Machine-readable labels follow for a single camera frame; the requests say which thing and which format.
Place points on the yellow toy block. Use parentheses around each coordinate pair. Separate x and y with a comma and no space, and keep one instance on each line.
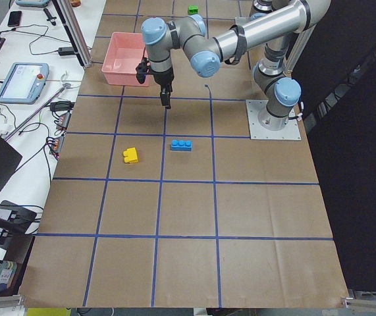
(130,155)

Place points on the blue toy block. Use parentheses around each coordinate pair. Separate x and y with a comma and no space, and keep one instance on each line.
(181,145)

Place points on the green toy block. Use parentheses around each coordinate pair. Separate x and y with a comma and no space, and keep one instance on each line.
(192,9)

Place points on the black power adapter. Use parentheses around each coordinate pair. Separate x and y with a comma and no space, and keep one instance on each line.
(65,51)

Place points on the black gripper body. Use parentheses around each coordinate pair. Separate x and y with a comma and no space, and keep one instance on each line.
(162,78)

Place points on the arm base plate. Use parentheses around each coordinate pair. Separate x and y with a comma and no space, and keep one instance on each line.
(264,126)

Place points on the aluminium frame post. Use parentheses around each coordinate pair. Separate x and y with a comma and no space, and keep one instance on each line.
(72,28)

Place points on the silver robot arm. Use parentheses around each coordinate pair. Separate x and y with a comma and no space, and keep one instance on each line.
(273,30)

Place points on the pink plastic box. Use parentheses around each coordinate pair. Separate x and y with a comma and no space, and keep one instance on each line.
(124,54)

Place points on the blue teach pendant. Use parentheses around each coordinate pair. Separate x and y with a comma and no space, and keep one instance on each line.
(24,83)
(32,3)

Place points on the black smartphone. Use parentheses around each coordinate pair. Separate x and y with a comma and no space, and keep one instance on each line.
(14,19)

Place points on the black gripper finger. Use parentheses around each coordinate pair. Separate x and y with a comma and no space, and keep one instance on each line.
(165,97)

